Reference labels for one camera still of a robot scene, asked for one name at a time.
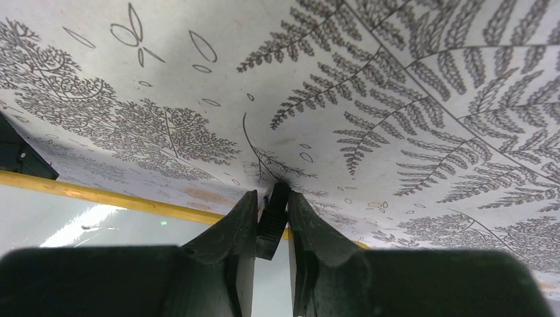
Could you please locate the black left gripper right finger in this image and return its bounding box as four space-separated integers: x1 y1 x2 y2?
287 192 552 316

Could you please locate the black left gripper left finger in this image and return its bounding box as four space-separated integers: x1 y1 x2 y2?
1 191 258 316

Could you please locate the yellow framed whiteboard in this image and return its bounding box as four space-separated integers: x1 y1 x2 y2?
0 169 370 317

